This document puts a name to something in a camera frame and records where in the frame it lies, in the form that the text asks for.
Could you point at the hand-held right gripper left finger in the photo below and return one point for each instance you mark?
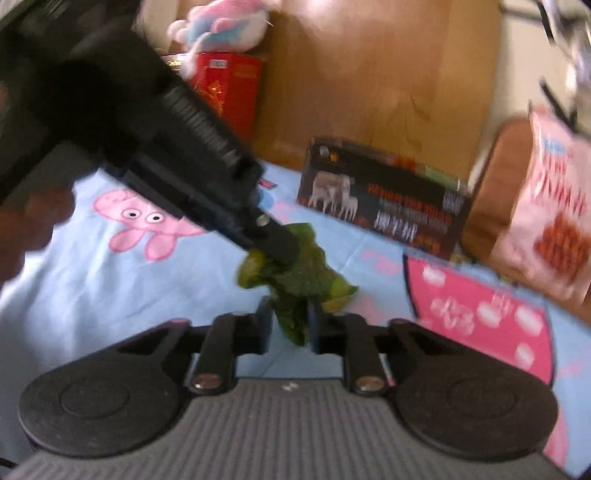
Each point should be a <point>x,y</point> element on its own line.
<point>265,323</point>

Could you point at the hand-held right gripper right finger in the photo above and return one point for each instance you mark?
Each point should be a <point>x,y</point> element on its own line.
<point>316,323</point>

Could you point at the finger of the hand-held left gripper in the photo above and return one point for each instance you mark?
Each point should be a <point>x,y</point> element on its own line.
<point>279,242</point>

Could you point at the small dark green snack packet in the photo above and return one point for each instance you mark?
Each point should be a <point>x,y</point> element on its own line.
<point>309,277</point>

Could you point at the black box with sheep print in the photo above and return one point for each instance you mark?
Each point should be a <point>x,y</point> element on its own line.
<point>392,210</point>

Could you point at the person's left hand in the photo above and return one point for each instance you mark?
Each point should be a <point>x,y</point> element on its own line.
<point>32,221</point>

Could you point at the red gift bag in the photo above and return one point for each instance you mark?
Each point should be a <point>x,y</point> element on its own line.
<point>231,92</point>

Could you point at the pink and blue plush toy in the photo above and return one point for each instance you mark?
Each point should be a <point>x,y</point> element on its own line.
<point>221,23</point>

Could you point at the blue printed blanket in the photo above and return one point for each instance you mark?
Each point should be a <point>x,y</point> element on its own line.
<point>138,286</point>

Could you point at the wooden headboard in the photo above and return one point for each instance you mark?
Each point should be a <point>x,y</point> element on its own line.
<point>369,69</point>

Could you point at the large pink snack bag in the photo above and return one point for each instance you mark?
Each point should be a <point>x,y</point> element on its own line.
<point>554,207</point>

